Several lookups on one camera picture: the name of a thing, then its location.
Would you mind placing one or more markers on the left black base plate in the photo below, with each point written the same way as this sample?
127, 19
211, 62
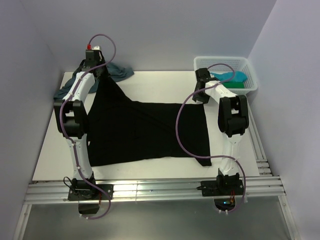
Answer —
100, 192

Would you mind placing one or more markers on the rolled turquoise t shirt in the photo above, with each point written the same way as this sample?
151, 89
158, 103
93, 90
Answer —
238, 76

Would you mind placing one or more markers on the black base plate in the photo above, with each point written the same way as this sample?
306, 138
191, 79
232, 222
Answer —
100, 192
218, 188

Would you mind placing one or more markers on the aluminium rail frame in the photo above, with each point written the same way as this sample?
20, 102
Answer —
155, 200

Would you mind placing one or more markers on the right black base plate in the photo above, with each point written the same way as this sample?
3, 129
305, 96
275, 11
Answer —
218, 188

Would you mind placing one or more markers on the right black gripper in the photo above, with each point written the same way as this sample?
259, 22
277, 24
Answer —
196, 97

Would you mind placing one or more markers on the rolled green t shirt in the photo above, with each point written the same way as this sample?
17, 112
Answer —
234, 85

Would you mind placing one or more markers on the grey blue crumpled t shirt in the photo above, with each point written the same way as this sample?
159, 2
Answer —
118, 73

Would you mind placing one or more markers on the black t shirt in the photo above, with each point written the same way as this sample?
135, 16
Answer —
122, 130

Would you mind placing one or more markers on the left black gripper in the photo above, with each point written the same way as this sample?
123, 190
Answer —
106, 75

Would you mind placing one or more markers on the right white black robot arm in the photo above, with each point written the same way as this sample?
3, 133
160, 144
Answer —
232, 120

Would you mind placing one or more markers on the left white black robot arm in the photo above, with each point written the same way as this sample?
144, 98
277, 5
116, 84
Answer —
73, 122

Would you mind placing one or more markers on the white plastic basket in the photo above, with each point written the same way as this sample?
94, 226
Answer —
238, 69

